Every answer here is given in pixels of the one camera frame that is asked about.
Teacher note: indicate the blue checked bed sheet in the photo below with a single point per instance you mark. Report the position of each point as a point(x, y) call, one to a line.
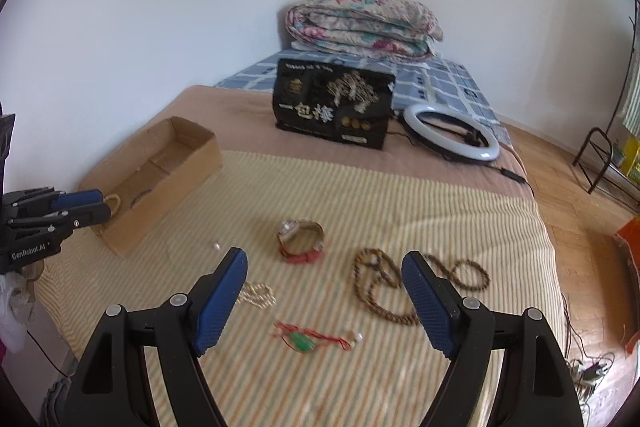
point(440, 82)

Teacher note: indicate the cardboard box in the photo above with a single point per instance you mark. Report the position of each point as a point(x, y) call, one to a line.
point(165, 167)

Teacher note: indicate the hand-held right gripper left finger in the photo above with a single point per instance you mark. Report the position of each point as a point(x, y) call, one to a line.
point(220, 302)

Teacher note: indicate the folded floral quilt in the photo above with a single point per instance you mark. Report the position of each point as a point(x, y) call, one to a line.
point(360, 22)

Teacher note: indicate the white plastic bag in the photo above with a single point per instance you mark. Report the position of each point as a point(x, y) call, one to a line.
point(12, 312)

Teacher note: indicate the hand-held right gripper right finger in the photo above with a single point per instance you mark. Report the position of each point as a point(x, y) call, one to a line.
point(427, 302)

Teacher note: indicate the black metal rack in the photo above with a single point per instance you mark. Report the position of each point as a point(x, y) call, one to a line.
point(597, 157)

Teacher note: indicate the yellow striped cloth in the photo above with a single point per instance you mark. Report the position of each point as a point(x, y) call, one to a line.
point(320, 192)

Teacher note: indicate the yellow box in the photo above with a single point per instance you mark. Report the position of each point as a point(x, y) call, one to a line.
point(620, 154)

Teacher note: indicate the striped hanging towel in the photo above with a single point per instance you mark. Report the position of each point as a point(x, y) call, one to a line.
point(631, 102)

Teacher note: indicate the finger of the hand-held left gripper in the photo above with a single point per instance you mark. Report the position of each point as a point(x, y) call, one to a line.
point(85, 218)
point(80, 198)

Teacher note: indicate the black snack bag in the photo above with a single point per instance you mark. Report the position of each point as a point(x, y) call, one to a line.
point(310, 107)

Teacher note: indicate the orange bag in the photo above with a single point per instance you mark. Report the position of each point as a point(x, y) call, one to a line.
point(631, 247)

